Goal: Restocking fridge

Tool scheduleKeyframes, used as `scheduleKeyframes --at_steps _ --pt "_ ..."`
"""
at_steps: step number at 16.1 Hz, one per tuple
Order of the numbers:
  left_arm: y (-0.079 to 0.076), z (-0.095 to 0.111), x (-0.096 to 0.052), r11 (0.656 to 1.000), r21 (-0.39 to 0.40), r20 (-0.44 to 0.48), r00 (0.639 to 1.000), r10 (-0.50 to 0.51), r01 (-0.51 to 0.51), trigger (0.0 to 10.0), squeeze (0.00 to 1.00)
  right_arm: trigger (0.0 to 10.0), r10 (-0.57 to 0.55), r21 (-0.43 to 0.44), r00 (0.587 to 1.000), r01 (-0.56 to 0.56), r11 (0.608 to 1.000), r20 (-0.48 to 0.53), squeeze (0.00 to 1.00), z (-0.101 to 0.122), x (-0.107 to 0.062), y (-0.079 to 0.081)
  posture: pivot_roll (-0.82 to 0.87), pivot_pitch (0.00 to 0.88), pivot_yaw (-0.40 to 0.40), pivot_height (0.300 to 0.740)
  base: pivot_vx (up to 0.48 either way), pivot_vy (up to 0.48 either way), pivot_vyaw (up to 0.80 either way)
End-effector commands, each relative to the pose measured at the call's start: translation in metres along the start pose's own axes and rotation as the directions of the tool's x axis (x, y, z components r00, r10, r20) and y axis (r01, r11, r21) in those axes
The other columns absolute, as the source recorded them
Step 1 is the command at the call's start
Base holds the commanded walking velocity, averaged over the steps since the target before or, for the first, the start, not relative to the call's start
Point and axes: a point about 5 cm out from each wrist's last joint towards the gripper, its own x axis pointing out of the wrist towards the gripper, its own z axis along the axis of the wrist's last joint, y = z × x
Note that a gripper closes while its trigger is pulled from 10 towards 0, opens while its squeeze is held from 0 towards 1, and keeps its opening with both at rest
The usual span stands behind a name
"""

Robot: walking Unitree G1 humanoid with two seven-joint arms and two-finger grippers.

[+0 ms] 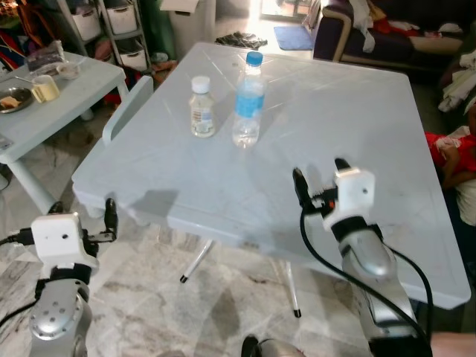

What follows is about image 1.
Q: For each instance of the dark crumpled cloth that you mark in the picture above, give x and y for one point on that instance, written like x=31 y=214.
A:
x=242 y=40

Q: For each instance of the grey robot leg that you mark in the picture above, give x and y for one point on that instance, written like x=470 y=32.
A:
x=271 y=348

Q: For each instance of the person in white clothes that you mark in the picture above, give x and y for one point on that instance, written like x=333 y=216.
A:
x=467 y=202

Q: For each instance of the blue floor mat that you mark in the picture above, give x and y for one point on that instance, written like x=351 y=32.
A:
x=294 y=38

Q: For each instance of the grey shelf rack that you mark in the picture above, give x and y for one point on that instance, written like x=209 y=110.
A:
x=111 y=39

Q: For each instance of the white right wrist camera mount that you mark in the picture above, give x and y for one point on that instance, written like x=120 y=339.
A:
x=351 y=190

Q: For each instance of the small white plastic table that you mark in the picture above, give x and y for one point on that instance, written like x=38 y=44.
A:
x=71 y=104

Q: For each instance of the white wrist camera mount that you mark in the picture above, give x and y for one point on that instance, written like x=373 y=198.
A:
x=61 y=239
x=351 y=190

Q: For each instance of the pale clothes pile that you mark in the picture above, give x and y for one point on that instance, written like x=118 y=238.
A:
x=457 y=93

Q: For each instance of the dark plastic packet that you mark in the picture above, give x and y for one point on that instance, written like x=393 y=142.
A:
x=46 y=57

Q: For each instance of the dark sofa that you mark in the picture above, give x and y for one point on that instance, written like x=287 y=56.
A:
x=394 y=44

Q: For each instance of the pale yellow cup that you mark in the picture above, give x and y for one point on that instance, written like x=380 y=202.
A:
x=45 y=90

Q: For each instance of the small clear bottle white cap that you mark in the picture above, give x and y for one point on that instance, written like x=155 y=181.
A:
x=202 y=111

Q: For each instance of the child in red clothes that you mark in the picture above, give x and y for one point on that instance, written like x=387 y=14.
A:
x=457 y=152

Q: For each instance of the bare human foot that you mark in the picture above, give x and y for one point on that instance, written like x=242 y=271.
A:
x=455 y=346

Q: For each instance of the white storage bin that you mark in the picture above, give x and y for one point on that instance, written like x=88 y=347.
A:
x=134 y=59
x=86 y=24
x=122 y=18

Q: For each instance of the clear water bottle blue cap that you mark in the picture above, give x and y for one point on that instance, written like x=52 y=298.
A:
x=249 y=104

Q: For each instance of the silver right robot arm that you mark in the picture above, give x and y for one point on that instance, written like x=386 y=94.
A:
x=372 y=260

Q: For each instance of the light blue plastic chair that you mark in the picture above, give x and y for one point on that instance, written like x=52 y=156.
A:
x=128 y=108

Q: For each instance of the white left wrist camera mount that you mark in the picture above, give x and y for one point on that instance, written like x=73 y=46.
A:
x=61 y=239

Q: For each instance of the large light blue plastic table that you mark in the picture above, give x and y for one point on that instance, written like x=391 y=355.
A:
x=297 y=178

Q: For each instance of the metal plate with food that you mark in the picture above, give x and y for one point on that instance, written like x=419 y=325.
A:
x=13 y=100

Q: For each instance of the small white bowl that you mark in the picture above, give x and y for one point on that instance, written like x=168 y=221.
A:
x=68 y=71

